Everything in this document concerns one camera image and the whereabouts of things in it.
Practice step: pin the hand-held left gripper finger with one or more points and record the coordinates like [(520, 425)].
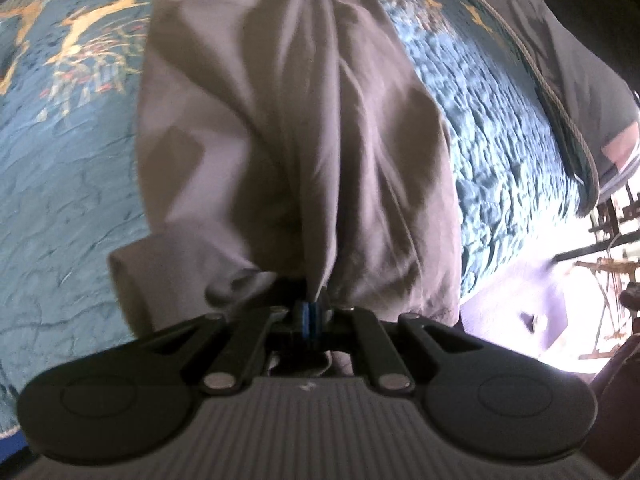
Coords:
[(304, 327), (315, 327)]

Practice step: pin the grey pants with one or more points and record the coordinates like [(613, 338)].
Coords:
[(275, 135)]

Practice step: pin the lavender bed sheet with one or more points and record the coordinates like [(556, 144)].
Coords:
[(500, 320)]

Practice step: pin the blue patterned bedspread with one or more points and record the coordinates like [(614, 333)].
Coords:
[(65, 185)]

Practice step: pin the wooden rack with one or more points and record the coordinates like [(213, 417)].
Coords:
[(606, 215)]

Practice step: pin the person's brown clothing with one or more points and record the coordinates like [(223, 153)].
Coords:
[(620, 400)]

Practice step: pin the pink cloth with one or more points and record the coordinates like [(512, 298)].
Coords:
[(622, 152)]

